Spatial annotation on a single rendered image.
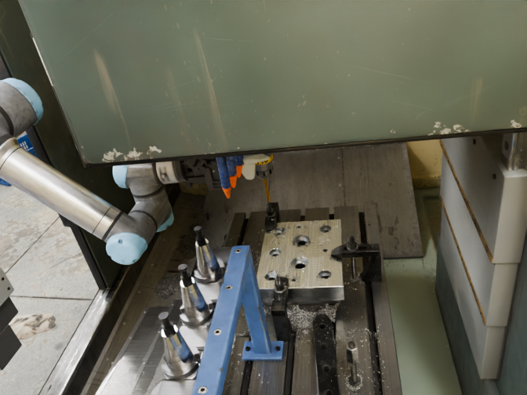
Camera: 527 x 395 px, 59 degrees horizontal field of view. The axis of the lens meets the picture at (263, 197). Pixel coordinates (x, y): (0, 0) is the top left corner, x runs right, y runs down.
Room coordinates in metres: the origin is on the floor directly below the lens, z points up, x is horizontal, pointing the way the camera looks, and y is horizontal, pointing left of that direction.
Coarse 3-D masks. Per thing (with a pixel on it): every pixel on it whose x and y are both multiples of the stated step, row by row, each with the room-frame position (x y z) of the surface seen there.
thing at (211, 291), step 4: (200, 284) 0.70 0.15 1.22; (204, 284) 0.70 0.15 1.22; (208, 284) 0.70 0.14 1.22; (212, 284) 0.70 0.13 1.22; (216, 284) 0.70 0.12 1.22; (220, 284) 0.69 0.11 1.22; (200, 288) 0.69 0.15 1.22; (204, 288) 0.69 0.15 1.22; (208, 288) 0.69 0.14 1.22; (212, 288) 0.69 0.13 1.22; (216, 288) 0.68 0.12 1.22; (204, 292) 0.68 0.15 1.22; (208, 292) 0.68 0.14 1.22; (212, 292) 0.68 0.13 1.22; (216, 292) 0.67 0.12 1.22; (204, 296) 0.67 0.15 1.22; (208, 296) 0.67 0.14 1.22; (212, 296) 0.67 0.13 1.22; (216, 296) 0.66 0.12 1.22; (212, 300) 0.66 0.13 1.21; (216, 300) 0.65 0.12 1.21
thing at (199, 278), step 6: (222, 264) 0.74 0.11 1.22; (222, 270) 0.74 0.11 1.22; (198, 276) 0.72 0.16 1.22; (204, 276) 0.72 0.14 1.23; (210, 276) 0.71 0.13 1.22; (216, 276) 0.71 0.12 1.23; (222, 276) 0.73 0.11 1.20; (198, 282) 0.72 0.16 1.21; (204, 282) 0.71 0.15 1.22; (210, 282) 0.71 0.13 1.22
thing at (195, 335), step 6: (180, 330) 0.59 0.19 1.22; (186, 330) 0.59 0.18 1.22; (192, 330) 0.59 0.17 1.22; (198, 330) 0.59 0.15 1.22; (204, 330) 0.58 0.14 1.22; (186, 336) 0.58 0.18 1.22; (192, 336) 0.57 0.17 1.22; (198, 336) 0.57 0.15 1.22; (204, 336) 0.57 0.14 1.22; (192, 342) 0.56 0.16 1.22; (198, 342) 0.56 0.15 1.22; (204, 342) 0.56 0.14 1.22; (198, 348) 0.55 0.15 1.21
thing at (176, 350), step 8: (176, 328) 0.53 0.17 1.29; (168, 336) 0.51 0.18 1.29; (176, 336) 0.51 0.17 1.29; (168, 344) 0.51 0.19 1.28; (176, 344) 0.51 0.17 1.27; (184, 344) 0.52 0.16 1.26; (168, 352) 0.51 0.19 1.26; (176, 352) 0.51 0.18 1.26; (184, 352) 0.51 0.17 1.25; (192, 352) 0.53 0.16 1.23; (168, 360) 0.51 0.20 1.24; (176, 360) 0.50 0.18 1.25; (184, 360) 0.51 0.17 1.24; (192, 360) 0.52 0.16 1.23; (176, 368) 0.50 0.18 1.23; (184, 368) 0.50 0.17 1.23
